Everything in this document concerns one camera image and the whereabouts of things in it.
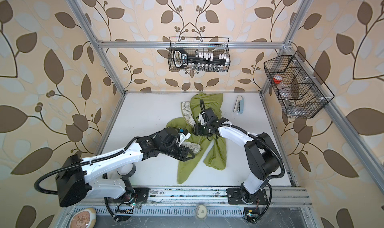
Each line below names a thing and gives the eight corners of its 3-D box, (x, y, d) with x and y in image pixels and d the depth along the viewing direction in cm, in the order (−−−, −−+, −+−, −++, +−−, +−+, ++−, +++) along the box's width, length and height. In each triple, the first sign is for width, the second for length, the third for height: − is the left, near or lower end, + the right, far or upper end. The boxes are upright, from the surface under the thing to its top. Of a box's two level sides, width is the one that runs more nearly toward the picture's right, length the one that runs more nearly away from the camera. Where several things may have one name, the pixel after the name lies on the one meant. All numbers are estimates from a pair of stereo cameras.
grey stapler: (232, 112, 109) (233, 110, 107) (235, 97, 119) (235, 94, 117) (242, 114, 108) (243, 112, 106) (243, 98, 118) (244, 96, 116)
